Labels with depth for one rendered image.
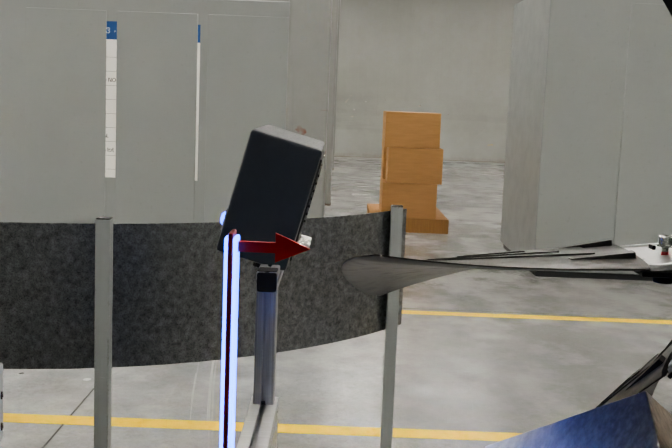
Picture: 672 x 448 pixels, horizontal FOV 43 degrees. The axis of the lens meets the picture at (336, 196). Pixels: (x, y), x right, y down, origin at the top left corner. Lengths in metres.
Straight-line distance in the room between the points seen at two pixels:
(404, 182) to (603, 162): 2.54
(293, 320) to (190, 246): 0.41
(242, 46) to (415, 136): 2.67
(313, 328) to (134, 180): 4.34
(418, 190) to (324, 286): 6.18
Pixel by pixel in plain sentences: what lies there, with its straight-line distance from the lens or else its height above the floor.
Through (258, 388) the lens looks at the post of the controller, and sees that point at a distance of 1.27.
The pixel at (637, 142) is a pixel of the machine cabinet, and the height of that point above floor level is 1.08.
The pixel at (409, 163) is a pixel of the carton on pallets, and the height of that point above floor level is 0.71.
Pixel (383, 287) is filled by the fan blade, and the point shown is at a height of 1.13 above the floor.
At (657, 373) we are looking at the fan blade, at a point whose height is 1.07.
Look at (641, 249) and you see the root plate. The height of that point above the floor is 1.19.
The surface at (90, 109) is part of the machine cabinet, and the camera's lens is 6.90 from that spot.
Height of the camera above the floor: 1.30
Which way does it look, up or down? 6 degrees down
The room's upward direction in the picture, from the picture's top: 2 degrees clockwise
